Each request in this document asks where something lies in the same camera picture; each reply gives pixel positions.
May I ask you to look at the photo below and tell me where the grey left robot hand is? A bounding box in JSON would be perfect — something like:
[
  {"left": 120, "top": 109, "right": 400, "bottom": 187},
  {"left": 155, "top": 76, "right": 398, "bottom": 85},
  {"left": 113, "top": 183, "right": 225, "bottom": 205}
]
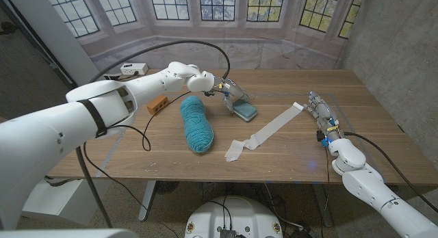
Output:
[{"left": 214, "top": 79, "right": 251, "bottom": 113}]

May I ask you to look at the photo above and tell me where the white bandage strip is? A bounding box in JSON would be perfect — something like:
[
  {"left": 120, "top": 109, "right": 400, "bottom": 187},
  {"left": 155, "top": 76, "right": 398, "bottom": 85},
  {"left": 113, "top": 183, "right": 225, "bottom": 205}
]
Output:
[{"left": 224, "top": 101, "right": 305, "bottom": 163}]

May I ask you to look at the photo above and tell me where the teal yarn skein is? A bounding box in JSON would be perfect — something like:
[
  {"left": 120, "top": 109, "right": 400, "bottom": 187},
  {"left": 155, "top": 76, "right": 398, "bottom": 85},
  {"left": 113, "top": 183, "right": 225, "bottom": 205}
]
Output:
[{"left": 179, "top": 95, "right": 215, "bottom": 154}]

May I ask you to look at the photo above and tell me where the orange wooden block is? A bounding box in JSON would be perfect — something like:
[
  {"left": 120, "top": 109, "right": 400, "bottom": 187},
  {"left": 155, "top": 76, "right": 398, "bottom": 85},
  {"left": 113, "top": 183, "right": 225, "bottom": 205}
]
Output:
[{"left": 146, "top": 94, "right": 170, "bottom": 116}]

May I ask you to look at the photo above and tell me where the printed window backdrop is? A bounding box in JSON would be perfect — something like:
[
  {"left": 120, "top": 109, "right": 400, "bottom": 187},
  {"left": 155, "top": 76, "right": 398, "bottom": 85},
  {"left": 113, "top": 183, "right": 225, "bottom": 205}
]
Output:
[{"left": 42, "top": 0, "right": 367, "bottom": 75}]

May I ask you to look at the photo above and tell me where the white power strip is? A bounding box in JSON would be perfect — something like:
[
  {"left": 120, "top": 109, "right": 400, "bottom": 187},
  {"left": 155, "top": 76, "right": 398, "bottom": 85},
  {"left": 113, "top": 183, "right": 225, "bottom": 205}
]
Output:
[{"left": 120, "top": 62, "right": 149, "bottom": 77}]

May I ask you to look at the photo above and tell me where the black round fan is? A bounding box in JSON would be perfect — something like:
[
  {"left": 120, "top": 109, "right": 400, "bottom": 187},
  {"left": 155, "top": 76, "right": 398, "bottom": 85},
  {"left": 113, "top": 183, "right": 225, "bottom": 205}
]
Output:
[{"left": 154, "top": 181, "right": 179, "bottom": 195}]

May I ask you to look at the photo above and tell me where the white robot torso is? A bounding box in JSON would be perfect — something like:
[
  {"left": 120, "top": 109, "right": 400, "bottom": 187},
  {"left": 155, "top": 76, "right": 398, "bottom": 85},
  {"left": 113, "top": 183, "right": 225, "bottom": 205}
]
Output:
[{"left": 184, "top": 196, "right": 284, "bottom": 238}]

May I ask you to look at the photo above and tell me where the grey table leg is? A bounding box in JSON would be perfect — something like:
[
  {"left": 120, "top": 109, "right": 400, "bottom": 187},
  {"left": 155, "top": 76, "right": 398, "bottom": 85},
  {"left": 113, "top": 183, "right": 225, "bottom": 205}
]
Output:
[
  {"left": 138, "top": 181, "right": 157, "bottom": 222},
  {"left": 313, "top": 183, "right": 333, "bottom": 228}
]

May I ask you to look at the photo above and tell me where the white robot body edge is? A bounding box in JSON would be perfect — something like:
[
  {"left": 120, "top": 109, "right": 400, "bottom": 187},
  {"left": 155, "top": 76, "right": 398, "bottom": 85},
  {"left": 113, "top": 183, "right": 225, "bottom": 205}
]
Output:
[{"left": 0, "top": 229, "right": 138, "bottom": 238}]

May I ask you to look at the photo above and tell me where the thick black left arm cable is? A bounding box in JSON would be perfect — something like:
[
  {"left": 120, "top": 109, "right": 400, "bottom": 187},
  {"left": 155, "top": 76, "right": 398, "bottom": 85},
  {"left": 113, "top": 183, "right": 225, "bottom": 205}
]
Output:
[{"left": 74, "top": 39, "right": 231, "bottom": 229}]

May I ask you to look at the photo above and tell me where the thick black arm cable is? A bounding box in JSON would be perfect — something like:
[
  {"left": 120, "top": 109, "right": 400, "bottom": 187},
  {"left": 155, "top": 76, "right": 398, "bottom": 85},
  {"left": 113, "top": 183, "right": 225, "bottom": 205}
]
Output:
[
  {"left": 343, "top": 131, "right": 438, "bottom": 214},
  {"left": 74, "top": 39, "right": 231, "bottom": 229}
]

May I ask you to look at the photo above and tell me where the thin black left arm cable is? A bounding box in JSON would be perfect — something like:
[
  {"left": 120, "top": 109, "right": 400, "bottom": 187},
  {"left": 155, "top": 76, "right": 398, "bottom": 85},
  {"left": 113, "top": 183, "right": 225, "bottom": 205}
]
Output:
[{"left": 81, "top": 90, "right": 209, "bottom": 238}]

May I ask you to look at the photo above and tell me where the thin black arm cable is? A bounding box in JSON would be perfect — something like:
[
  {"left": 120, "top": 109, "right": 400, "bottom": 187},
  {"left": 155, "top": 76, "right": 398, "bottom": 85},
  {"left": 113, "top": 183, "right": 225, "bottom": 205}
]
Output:
[
  {"left": 320, "top": 145, "right": 331, "bottom": 229},
  {"left": 81, "top": 90, "right": 209, "bottom": 238}
]

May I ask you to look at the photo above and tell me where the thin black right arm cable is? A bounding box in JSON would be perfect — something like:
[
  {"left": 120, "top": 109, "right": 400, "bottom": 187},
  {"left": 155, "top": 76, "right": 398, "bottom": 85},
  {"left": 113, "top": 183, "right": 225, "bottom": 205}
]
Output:
[{"left": 320, "top": 145, "right": 331, "bottom": 229}]

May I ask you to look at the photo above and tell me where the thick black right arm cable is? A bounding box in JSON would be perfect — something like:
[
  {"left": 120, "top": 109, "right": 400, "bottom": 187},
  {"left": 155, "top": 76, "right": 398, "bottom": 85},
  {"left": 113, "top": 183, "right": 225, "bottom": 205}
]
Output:
[{"left": 343, "top": 131, "right": 438, "bottom": 214}]

